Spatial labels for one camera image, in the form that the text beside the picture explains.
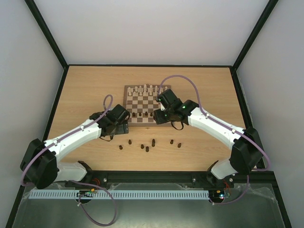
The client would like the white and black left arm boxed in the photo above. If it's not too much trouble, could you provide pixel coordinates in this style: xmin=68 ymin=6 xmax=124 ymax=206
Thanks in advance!
xmin=20 ymin=104 xmax=130 ymax=189

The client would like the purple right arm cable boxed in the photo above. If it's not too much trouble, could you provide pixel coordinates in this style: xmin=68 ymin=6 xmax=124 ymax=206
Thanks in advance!
xmin=158 ymin=75 xmax=272 ymax=205

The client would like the wooden folding chess board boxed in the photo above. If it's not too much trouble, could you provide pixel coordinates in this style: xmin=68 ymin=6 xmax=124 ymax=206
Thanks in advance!
xmin=123 ymin=84 xmax=171 ymax=127

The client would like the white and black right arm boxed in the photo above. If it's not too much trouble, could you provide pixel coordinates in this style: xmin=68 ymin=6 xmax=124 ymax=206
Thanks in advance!
xmin=154 ymin=98 xmax=269 ymax=186

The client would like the electronics board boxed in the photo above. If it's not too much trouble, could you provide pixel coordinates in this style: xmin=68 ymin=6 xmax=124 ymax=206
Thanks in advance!
xmin=210 ymin=189 xmax=231 ymax=199
xmin=76 ymin=189 xmax=98 ymax=198

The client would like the black aluminium frame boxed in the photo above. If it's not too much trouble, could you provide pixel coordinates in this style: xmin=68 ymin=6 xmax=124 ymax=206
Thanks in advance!
xmin=4 ymin=0 xmax=293 ymax=228

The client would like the light blue slotted cable duct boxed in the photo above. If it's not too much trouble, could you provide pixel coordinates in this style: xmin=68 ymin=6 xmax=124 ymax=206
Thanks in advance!
xmin=28 ymin=190 xmax=209 ymax=200

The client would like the right electronics board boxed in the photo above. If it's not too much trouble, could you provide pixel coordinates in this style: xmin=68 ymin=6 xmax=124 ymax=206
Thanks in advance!
xmin=210 ymin=189 xmax=231 ymax=199

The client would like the left electronics board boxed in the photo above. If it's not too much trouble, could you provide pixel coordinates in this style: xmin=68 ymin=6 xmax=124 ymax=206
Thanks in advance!
xmin=76 ymin=189 xmax=98 ymax=198

